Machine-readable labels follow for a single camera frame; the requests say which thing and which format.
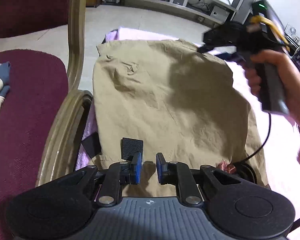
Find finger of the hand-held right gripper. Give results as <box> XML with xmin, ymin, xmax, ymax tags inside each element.
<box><xmin>221</xmin><ymin>51</ymin><xmax>246</xmax><ymax>65</ymax></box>
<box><xmin>197</xmin><ymin>42</ymin><xmax>238</xmax><ymax>54</ymax></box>

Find maroon banquet chair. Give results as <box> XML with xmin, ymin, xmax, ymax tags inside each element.
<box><xmin>0</xmin><ymin>0</ymin><xmax>94</xmax><ymax>240</ymax></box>

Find black cable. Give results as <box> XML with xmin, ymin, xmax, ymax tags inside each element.
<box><xmin>236</xmin><ymin>112</ymin><xmax>272</xmax><ymax>167</ymax></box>

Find long grey shelf unit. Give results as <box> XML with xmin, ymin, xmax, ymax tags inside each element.
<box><xmin>119</xmin><ymin>0</ymin><xmax>238</xmax><ymax>28</ymax></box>

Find purple towel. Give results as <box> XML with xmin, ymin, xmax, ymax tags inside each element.
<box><xmin>75</xmin><ymin>27</ymin><xmax>300</xmax><ymax>233</ymax></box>

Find khaki shorts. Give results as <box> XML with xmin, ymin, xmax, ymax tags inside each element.
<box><xmin>91</xmin><ymin>39</ymin><xmax>269</xmax><ymax>198</ymax></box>

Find person's right hand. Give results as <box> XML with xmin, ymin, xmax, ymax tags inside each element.
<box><xmin>244</xmin><ymin>49</ymin><xmax>294</xmax><ymax>100</ymax></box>

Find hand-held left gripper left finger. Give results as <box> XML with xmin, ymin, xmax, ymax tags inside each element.
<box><xmin>50</xmin><ymin>151</ymin><xmax>143</xmax><ymax>207</ymax></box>

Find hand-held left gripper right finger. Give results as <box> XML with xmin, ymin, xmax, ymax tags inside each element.
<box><xmin>156</xmin><ymin>152</ymin><xmax>242</xmax><ymax>207</ymax></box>

